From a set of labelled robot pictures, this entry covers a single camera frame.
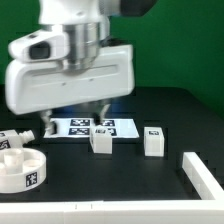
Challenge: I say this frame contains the white marker sheet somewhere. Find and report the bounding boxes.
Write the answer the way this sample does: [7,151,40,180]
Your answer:
[43,117,140,139]

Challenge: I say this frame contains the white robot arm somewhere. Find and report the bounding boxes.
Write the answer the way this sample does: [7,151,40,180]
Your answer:
[5,0,157,135]

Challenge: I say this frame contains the white L-shaped fence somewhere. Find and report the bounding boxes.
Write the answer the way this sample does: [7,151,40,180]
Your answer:
[0,152,224,224]

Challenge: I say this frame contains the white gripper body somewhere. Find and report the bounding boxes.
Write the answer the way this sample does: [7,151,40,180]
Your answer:
[5,32,134,115]

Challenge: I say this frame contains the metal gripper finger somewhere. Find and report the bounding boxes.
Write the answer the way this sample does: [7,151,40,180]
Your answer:
[40,110,56,135]
[93,102,110,125]

